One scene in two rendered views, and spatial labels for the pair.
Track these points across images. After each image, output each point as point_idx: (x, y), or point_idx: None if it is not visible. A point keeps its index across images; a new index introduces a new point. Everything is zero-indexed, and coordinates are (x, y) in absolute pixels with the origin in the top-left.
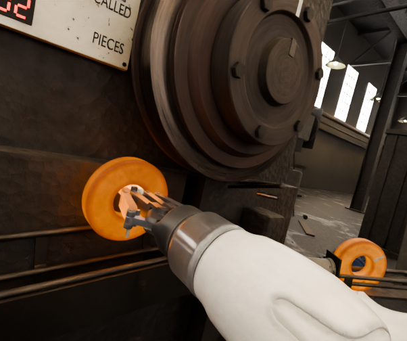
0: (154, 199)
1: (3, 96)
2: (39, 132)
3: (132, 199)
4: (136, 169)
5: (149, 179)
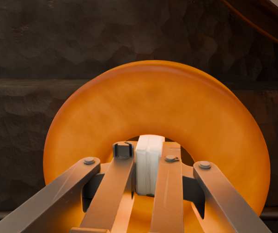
0: (154, 196)
1: None
2: (40, 49)
3: (54, 200)
4: (143, 91)
5: (192, 118)
